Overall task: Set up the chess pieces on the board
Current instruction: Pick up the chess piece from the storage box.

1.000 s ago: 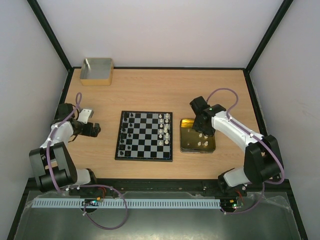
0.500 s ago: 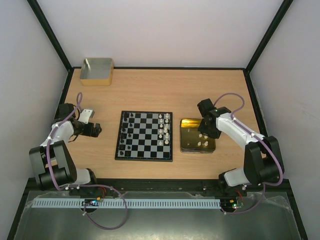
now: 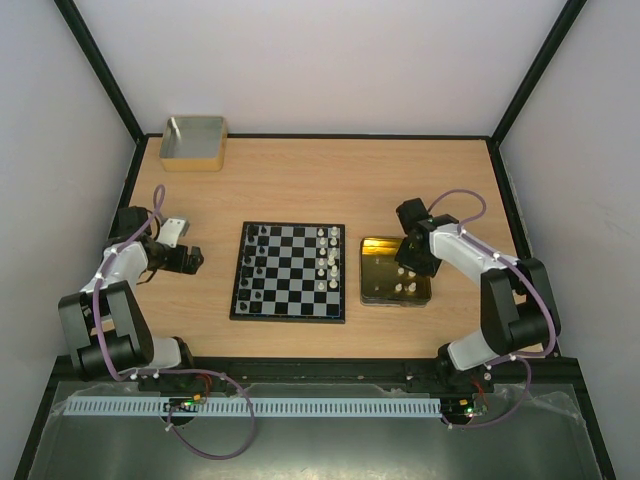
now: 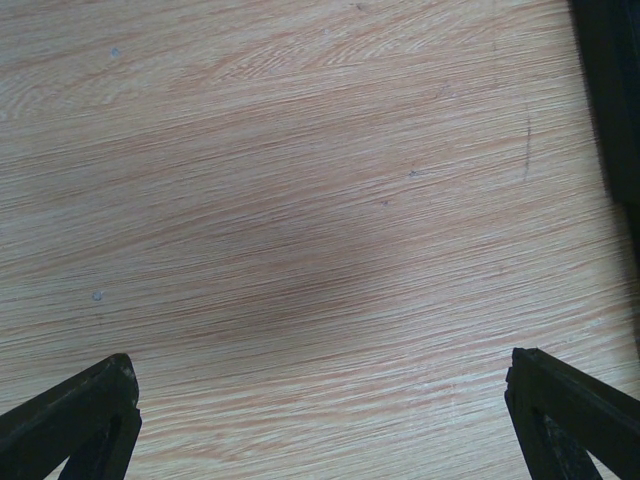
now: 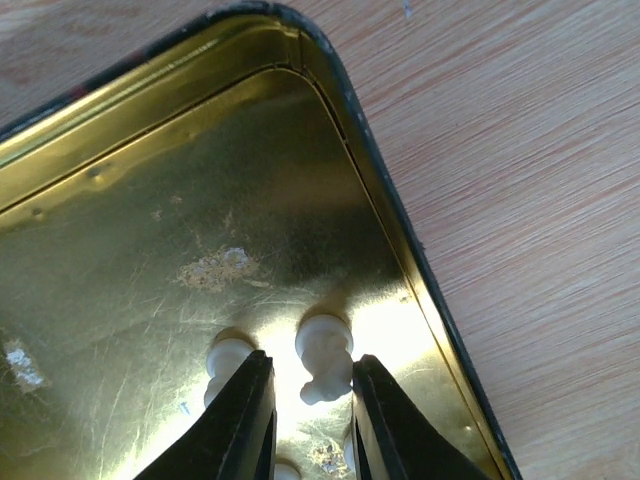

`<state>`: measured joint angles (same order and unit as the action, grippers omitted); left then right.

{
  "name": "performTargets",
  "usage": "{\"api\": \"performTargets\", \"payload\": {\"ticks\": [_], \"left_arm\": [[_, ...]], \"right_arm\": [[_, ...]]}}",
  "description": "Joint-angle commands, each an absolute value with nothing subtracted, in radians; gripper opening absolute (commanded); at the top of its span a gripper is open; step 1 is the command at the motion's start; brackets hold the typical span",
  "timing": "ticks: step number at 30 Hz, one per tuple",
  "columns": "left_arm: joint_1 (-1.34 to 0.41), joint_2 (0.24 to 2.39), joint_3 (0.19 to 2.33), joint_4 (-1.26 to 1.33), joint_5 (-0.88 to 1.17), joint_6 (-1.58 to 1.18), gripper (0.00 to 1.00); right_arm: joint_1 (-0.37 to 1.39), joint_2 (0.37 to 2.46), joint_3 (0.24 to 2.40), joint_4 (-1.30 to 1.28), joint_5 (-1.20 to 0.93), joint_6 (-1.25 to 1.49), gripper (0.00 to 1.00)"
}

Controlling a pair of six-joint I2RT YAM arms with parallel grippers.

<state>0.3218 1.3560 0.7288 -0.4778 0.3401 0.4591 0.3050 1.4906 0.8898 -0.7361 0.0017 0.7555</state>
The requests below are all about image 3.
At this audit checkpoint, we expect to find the gold tin tray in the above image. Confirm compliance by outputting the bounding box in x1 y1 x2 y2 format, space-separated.
359 237 432 307

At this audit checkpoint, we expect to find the black white chess board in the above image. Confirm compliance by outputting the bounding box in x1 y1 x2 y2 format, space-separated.
229 221 346 324

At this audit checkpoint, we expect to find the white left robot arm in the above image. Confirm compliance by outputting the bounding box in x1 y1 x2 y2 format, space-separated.
58 206 204 381

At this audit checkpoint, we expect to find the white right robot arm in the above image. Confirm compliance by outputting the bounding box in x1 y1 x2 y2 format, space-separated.
395 212 560 392

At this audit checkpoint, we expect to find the silver metal tin box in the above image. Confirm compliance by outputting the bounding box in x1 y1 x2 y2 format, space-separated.
159 116 228 172

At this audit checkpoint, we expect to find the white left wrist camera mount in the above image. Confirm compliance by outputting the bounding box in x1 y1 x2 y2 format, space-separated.
156 217 189 248

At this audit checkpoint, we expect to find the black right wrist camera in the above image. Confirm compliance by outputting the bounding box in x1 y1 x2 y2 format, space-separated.
395 198 432 235

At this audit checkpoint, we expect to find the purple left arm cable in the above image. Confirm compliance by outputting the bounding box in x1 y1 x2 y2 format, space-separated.
92 183 257 459

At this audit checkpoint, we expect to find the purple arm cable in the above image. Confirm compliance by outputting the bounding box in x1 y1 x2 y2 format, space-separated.
427 188 561 431
92 183 257 459

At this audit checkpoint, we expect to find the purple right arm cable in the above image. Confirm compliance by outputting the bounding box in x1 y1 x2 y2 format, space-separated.
427 188 561 431

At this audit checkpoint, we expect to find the white slotted cable duct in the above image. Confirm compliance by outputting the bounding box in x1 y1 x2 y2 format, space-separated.
62 396 441 418

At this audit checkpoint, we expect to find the black aluminium frame rail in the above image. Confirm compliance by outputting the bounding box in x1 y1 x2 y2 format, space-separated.
47 356 586 397

